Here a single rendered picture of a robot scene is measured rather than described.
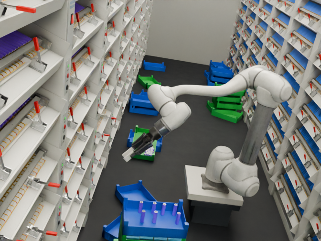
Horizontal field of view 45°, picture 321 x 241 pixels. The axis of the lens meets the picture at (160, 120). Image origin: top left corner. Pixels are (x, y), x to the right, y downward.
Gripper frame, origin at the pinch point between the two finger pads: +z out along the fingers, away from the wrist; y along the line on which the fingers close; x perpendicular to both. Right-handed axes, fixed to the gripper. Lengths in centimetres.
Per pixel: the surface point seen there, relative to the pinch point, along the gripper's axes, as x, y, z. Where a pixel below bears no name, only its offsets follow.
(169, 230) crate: -17, -47, 3
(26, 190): 58, -74, 19
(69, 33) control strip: 82, -54, -21
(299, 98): -72, 34, -111
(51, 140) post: 57, -54, 8
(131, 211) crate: -10.8, -26.6, 14.5
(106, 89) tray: 13, 62, -9
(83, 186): -4.9, 12.5, 33.8
